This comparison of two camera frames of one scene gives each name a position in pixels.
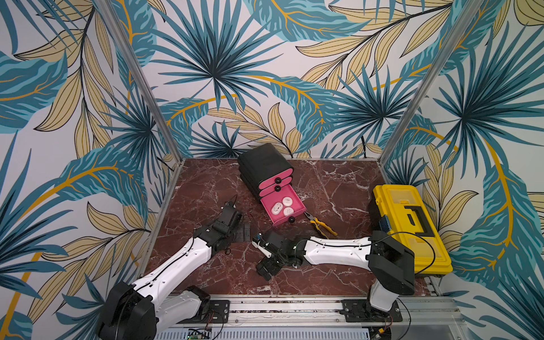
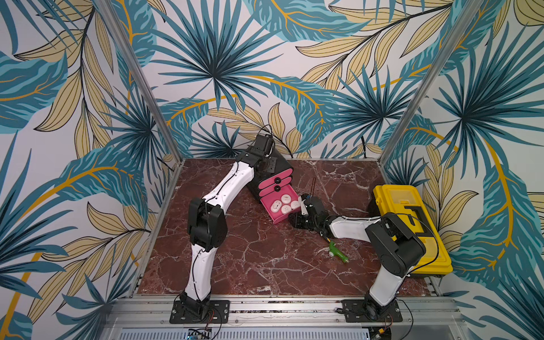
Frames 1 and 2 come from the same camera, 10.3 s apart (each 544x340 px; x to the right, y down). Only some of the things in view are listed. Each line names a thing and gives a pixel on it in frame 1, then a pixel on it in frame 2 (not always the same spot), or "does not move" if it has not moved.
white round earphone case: x=287 y=201 does not move
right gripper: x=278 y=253 -> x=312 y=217
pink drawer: x=276 y=179 does not move
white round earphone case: x=288 y=211 does not move
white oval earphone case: x=277 y=207 does not move
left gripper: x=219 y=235 -> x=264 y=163
